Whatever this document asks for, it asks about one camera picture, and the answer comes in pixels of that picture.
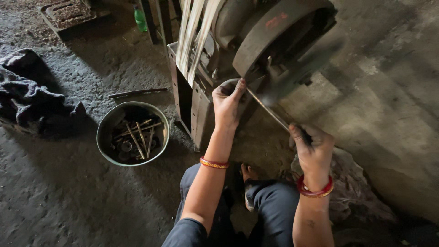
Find dirty grey sack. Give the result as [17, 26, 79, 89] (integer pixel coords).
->
[281, 148, 398, 223]

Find bundle of metal rods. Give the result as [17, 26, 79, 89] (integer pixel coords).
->
[114, 119, 163, 160]

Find red thick bangle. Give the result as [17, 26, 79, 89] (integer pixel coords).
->
[297, 174, 334, 198]

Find person's foot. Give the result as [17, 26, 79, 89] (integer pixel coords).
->
[241, 163, 259, 184]

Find rusty metal tray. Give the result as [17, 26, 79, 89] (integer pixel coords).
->
[38, 0, 111, 38]

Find grey belt-driven press machine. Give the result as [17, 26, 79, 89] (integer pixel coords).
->
[167, 0, 338, 151]

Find dark iron bar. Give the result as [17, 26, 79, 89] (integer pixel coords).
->
[108, 87, 169, 99]

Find pale flat drive belt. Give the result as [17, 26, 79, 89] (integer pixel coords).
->
[176, 0, 222, 88]

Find thin metal rod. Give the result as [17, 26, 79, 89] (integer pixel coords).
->
[246, 87, 292, 132]

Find person's right hand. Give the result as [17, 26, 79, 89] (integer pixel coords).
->
[288, 123, 335, 183]

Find green plastic bottle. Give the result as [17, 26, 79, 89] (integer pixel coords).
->
[133, 5, 148, 33]

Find dark crumpled cloth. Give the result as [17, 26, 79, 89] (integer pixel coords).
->
[0, 48, 87, 136]

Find person's left hand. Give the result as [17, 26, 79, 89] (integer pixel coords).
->
[212, 78, 247, 131]

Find round metal bucket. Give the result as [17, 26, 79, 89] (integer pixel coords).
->
[96, 101, 171, 167]

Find person's dark trousers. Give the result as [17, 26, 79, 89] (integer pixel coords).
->
[161, 163, 302, 247]

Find red gold thin bangle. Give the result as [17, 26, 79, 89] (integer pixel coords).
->
[200, 156, 230, 169]

